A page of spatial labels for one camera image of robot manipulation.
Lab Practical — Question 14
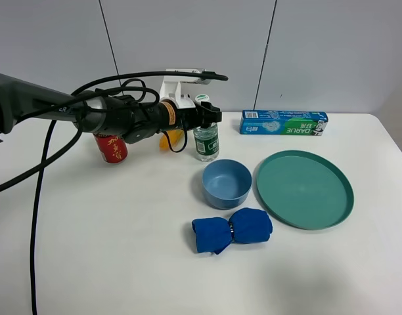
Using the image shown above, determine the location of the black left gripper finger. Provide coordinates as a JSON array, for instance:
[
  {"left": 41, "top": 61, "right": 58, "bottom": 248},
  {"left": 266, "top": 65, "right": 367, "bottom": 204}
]
[{"left": 200, "top": 101, "right": 222, "bottom": 122}]

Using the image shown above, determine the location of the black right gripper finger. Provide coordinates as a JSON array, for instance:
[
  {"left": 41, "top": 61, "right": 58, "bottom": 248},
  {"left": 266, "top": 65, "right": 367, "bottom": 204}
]
[{"left": 197, "top": 120, "right": 216, "bottom": 128}]

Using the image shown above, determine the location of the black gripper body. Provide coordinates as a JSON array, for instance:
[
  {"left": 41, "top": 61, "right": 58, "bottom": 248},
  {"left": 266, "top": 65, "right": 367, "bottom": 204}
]
[{"left": 158, "top": 101, "right": 202, "bottom": 133}]

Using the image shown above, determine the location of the clear water bottle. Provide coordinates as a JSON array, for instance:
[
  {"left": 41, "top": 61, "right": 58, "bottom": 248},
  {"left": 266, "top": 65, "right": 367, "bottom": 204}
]
[{"left": 193, "top": 94, "right": 219, "bottom": 161}]

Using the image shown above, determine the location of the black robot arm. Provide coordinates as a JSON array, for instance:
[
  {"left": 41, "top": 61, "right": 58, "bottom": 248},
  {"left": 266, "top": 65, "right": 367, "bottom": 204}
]
[{"left": 0, "top": 69, "right": 228, "bottom": 144}]

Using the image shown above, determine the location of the yellow corn cob toy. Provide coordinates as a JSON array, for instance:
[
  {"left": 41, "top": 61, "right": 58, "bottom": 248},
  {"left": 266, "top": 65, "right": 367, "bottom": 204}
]
[{"left": 159, "top": 129, "right": 184, "bottom": 151}]

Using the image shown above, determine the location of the blue toothpaste box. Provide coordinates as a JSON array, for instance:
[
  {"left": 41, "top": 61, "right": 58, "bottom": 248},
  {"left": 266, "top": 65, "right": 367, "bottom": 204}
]
[{"left": 239, "top": 110, "right": 328, "bottom": 136}]

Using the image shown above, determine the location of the blue plastic bowl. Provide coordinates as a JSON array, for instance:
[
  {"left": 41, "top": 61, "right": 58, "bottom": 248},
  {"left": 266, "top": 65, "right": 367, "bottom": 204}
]
[{"left": 201, "top": 159, "right": 252, "bottom": 210}]

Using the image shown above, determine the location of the red soda can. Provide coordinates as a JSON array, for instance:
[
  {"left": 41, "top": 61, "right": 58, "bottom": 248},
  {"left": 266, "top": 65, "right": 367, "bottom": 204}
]
[{"left": 93, "top": 135, "right": 128, "bottom": 164}]

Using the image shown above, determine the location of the blue rolled cloth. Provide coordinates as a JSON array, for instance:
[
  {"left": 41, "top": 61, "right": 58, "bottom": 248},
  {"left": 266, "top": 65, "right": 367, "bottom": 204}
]
[{"left": 192, "top": 207, "right": 273, "bottom": 255}]

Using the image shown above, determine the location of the teal round plate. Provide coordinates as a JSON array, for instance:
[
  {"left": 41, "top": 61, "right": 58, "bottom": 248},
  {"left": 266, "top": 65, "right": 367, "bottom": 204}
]
[{"left": 256, "top": 150, "right": 355, "bottom": 230}]

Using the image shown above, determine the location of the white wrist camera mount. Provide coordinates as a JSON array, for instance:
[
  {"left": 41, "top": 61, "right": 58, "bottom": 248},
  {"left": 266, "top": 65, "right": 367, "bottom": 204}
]
[{"left": 159, "top": 74, "right": 211, "bottom": 109}]

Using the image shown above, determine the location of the black cable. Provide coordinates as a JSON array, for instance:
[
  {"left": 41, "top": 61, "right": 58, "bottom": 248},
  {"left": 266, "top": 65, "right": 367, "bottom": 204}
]
[{"left": 0, "top": 72, "right": 229, "bottom": 315}]

